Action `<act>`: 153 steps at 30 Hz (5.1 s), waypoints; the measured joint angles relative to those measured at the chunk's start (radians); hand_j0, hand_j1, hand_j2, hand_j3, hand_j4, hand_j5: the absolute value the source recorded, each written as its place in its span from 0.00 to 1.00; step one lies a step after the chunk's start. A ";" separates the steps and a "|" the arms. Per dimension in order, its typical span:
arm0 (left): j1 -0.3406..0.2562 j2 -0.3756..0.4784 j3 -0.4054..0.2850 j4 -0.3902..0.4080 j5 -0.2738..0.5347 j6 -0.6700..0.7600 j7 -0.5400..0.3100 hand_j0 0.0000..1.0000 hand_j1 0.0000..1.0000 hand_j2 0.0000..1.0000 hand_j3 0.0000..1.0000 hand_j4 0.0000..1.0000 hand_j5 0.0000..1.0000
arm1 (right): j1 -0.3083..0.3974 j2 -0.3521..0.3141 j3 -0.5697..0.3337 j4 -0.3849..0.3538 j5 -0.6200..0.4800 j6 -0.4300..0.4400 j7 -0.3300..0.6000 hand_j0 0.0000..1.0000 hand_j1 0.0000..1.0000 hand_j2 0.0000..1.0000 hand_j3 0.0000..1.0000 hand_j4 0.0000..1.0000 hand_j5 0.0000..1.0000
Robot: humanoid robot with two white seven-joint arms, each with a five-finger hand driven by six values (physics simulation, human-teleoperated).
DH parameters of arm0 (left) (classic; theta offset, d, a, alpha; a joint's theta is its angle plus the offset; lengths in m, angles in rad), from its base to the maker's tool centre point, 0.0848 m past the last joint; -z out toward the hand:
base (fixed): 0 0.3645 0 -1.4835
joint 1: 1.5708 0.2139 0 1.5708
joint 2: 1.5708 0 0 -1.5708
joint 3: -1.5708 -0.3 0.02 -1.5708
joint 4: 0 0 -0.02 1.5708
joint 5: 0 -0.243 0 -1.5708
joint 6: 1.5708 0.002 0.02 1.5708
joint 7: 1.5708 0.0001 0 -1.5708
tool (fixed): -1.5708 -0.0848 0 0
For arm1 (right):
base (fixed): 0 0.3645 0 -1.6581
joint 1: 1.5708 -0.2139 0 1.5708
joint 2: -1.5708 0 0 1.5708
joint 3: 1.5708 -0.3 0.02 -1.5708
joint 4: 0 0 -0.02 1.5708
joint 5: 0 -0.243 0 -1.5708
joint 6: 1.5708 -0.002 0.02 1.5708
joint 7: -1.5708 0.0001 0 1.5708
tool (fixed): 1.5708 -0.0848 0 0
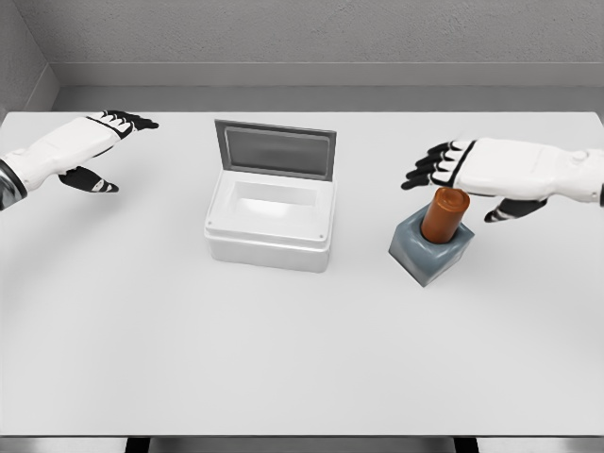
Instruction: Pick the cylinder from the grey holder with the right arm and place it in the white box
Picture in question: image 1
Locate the grey box lid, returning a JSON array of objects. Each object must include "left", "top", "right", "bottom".
[{"left": 214, "top": 118, "right": 338, "bottom": 183}]

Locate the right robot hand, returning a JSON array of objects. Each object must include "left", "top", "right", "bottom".
[{"left": 400, "top": 138, "right": 573, "bottom": 225}]

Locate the grey square holder block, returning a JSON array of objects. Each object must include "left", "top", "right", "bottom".
[{"left": 388, "top": 208, "right": 477, "bottom": 288}]

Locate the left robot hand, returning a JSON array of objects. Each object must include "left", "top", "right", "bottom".
[{"left": 28, "top": 109, "right": 160, "bottom": 195}]

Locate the white box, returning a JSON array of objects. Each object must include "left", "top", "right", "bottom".
[{"left": 203, "top": 167, "right": 340, "bottom": 275}]

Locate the brown cylinder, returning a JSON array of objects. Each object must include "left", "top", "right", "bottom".
[{"left": 421, "top": 186, "right": 471, "bottom": 245}]

